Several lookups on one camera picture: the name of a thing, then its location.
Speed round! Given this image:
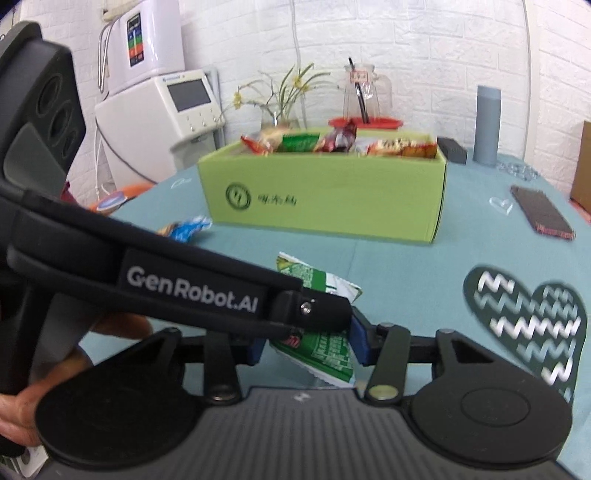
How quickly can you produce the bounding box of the teal tablecloth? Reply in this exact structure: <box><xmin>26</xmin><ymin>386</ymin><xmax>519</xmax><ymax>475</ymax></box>
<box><xmin>78</xmin><ymin>151</ymin><xmax>591</xmax><ymax>480</ymax></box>

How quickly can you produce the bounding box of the green white snack packet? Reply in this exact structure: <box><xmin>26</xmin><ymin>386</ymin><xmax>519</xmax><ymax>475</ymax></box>
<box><xmin>270</xmin><ymin>252</ymin><xmax>362</xmax><ymax>388</ymax></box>

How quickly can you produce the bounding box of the blue snack packet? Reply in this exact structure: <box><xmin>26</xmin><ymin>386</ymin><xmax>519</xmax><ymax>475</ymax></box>
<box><xmin>157</xmin><ymin>216</ymin><xmax>212</xmax><ymax>243</ymax></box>

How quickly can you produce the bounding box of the green biscuit packet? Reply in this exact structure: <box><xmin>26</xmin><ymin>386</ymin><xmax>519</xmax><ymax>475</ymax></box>
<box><xmin>276</xmin><ymin>133</ymin><xmax>320</xmax><ymax>153</ymax></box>

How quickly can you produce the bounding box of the grey blue cylinder bottle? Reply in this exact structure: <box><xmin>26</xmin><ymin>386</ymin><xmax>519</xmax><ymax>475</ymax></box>
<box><xmin>473</xmin><ymin>85</ymin><xmax>502</xmax><ymax>167</ymax></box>

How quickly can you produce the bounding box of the person's left hand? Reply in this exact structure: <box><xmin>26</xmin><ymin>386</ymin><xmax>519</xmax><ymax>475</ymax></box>
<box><xmin>0</xmin><ymin>314</ymin><xmax>153</xmax><ymax>447</ymax></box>

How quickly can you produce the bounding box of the smartphone with red case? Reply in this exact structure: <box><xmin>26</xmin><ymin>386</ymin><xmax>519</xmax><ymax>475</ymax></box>
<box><xmin>510</xmin><ymin>185</ymin><xmax>576</xmax><ymax>241</ymax></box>

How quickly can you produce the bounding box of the small black box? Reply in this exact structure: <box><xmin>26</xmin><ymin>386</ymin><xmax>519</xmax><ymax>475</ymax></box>
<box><xmin>437</xmin><ymin>137</ymin><xmax>468</xmax><ymax>165</ymax></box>

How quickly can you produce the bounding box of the orange red snack packet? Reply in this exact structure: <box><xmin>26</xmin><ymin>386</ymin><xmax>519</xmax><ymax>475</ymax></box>
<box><xmin>367</xmin><ymin>139</ymin><xmax>438</xmax><ymax>159</ymax></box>

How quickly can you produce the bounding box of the red cookie snack packet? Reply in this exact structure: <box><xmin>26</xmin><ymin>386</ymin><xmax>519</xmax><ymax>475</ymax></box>
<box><xmin>314</xmin><ymin>120</ymin><xmax>356</xmax><ymax>153</ymax></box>

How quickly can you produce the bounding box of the brown cardboard box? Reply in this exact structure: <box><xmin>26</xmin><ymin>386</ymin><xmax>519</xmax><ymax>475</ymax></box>
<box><xmin>570</xmin><ymin>121</ymin><xmax>591</xmax><ymax>213</ymax></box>

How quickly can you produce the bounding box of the white water dispenser machine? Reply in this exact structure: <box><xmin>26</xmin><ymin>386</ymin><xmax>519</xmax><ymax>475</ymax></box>
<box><xmin>95</xmin><ymin>69</ymin><xmax>225</xmax><ymax>189</ymax></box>

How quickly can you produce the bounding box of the glass pitcher with straw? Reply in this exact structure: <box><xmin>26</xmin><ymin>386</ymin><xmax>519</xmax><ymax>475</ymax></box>
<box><xmin>344</xmin><ymin>58</ymin><xmax>392</xmax><ymax>122</ymax></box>

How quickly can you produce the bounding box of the glass vase with flowers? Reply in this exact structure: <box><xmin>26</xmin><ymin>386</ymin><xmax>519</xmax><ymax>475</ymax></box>
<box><xmin>221</xmin><ymin>62</ymin><xmax>339</xmax><ymax>127</ymax></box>

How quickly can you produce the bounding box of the red plastic basin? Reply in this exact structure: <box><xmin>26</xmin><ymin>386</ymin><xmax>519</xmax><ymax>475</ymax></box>
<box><xmin>329</xmin><ymin>117</ymin><xmax>404</xmax><ymax>130</ymax></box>

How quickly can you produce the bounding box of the white wall water purifier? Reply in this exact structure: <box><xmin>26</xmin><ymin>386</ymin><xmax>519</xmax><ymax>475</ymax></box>
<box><xmin>97</xmin><ymin>0</ymin><xmax>185</xmax><ymax>95</ymax></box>

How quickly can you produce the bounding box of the green cardboard box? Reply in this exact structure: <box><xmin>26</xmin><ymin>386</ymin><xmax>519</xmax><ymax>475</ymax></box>
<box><xmin>197</xmin><ymin>142</ymin><xmax>447</xmax><ymax>243</ymax></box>

